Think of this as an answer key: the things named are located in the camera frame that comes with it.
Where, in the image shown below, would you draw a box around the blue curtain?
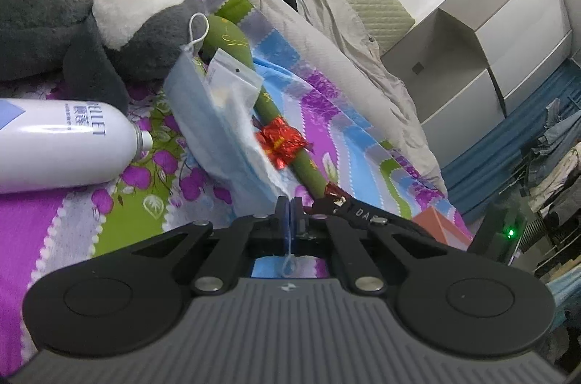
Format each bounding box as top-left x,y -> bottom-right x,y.
442,57 -> 581,221

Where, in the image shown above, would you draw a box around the clear zip bag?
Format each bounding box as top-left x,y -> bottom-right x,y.
200,48 -> 265,113

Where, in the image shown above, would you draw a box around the blue face mask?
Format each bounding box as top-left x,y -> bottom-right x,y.
162,13 -> 300,278

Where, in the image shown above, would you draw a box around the grey white penguin plush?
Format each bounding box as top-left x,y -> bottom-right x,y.
0,0 -> 207,113

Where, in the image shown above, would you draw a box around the hanging clothes on rack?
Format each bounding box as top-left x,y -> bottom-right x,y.
513,98 -> 581,276

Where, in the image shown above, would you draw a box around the white spray bottle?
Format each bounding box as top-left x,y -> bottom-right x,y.
0,98 -> 154,194

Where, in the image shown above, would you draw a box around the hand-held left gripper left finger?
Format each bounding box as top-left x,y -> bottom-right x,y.
129,196 -> 291,296

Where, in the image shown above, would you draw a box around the orange cardboard box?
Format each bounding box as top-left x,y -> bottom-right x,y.
411,208 -> 474,251

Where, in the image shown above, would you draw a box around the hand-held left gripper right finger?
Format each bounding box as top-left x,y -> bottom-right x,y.
290,196 -> 450,294

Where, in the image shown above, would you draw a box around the grey white wardrobe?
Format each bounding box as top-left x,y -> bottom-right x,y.
380,0 -> 581,126

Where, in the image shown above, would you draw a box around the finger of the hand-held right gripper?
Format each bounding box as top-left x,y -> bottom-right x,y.
312,194 -> 351,216

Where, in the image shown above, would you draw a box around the striped floral bed sheet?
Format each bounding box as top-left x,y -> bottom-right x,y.
0,0 -> 473,348

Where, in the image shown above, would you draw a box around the grey duvet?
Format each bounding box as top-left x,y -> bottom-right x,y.
179,0 -> 450,196

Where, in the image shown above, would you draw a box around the red foil wrapper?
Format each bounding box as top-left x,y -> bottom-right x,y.
255,117 -> 315,171

